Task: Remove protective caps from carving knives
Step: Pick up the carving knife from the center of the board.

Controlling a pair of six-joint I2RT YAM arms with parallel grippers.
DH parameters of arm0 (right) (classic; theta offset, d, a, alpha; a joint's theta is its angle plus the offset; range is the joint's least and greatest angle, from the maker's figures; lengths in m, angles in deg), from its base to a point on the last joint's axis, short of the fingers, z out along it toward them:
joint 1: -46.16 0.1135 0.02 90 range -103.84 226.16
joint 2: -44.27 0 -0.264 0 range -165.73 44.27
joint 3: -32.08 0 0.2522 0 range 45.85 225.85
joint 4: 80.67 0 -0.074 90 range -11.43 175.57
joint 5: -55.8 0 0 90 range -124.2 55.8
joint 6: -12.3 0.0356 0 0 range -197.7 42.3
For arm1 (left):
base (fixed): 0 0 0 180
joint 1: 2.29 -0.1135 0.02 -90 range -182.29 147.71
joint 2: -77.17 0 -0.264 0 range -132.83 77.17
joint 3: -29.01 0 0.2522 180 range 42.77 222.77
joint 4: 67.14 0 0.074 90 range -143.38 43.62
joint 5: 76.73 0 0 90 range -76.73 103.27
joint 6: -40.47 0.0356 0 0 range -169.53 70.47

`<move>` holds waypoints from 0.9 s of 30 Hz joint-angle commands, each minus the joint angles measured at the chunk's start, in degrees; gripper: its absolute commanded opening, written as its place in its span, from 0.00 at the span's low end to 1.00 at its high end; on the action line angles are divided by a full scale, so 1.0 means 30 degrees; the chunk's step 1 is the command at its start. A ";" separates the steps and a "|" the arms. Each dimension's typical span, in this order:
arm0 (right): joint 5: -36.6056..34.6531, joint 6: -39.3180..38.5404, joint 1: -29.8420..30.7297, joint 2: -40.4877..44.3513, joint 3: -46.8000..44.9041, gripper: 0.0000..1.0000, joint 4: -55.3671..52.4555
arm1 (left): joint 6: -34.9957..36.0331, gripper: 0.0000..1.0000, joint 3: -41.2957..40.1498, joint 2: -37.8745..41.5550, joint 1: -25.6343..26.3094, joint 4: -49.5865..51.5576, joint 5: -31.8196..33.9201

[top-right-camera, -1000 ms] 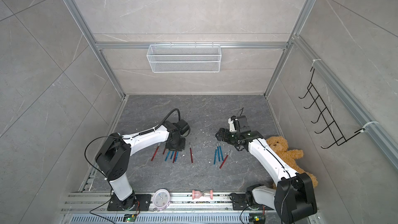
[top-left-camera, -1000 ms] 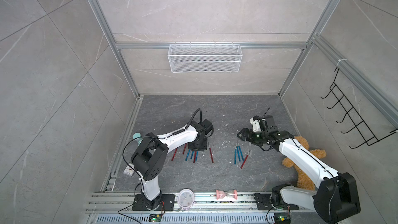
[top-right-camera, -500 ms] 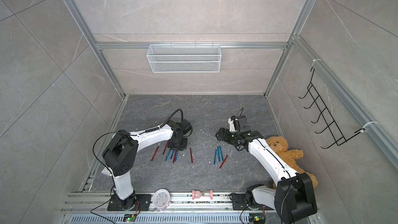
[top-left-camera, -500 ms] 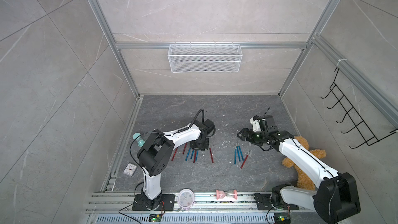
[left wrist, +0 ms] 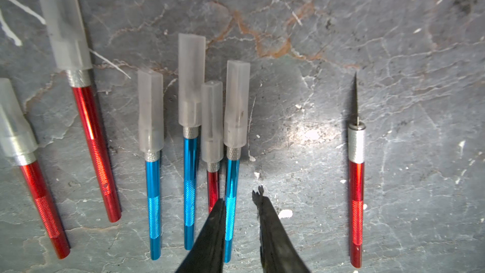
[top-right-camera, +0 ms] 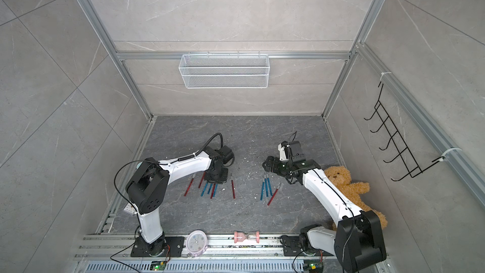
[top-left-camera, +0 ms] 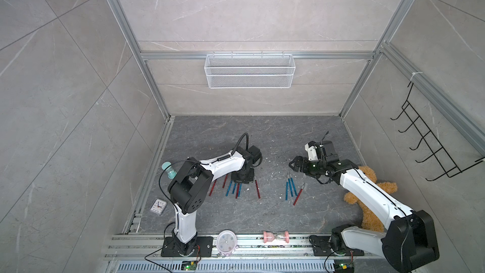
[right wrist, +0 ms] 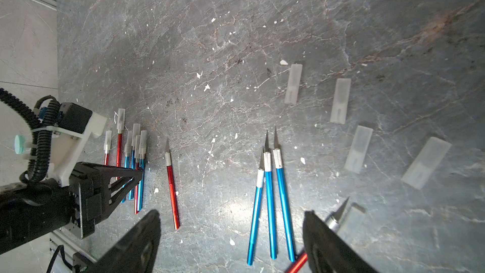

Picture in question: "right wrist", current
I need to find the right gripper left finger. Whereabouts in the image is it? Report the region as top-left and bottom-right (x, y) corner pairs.
(83, 210), (161, 273)

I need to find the teal hourglass timer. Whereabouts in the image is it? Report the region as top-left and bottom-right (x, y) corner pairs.
(14, 135), (33, 155)

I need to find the clear knife cap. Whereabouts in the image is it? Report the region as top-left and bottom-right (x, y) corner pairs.
(402, 137), (452, 190)
(330, 78), (351, 124)
(284, 64), (303, 105)
(344, 126), (373, 174)

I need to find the blue carving knife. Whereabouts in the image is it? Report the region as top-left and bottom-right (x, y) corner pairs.
(273, 128), (296, 262)
(120, 130), (133, 203)
(246, 151), (265, 266)
(263, 132), (277, 260)

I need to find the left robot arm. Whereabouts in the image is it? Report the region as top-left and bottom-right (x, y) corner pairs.
(1, 102), (142, 253)

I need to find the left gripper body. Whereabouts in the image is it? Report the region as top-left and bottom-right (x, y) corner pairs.
(22, 102), (143, 239)

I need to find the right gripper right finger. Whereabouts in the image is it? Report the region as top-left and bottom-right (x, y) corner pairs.
(303, 211), (377, 273)

